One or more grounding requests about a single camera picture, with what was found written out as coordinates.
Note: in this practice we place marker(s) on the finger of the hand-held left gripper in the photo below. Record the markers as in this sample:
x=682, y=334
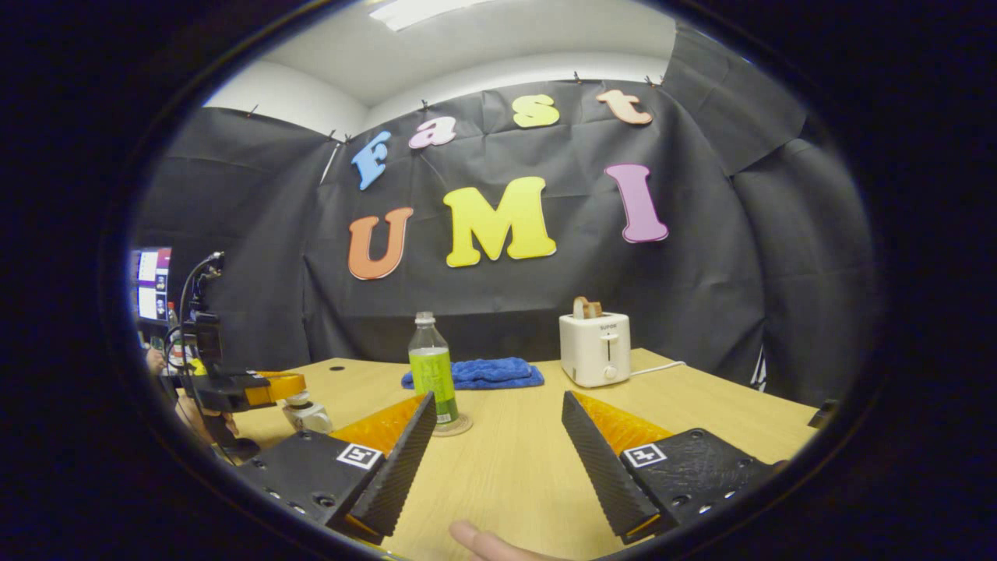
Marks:
x=276, y=386

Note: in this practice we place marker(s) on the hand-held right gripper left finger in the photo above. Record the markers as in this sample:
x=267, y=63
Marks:
x=401, y=467

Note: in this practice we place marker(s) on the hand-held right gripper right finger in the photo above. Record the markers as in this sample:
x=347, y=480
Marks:
x=600, y=467

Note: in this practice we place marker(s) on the white teacup lid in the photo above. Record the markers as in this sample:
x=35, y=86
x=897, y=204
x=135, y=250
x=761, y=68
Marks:
x=297, y=400

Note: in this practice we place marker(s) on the white ceramic teacup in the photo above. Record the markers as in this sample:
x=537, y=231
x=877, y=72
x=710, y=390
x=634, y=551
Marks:
x=313, y=421

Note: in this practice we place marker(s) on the round wooden coaster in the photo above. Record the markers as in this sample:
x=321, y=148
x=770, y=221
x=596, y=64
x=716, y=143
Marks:
x=465, y=426

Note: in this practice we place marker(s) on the green label water bottle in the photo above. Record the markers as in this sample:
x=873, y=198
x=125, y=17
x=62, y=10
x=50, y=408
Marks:
x=433, y=374

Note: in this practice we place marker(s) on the red cap plastic bottle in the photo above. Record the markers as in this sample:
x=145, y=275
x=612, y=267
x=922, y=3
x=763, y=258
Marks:
x=172, y=321

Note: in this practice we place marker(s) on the computer monitor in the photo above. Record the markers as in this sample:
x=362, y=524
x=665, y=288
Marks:
x=152, y=284

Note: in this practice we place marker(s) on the white toaster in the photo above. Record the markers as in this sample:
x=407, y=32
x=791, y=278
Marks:
x=596, y=351

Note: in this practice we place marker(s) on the blue towel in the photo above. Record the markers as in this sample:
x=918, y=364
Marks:
x=498, y=372

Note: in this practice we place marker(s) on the bread slice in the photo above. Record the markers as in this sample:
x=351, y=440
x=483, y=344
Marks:
x=586, y=308

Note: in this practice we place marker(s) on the ceiling light panel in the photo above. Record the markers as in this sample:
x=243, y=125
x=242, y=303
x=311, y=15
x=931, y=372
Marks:
x=420, y=11

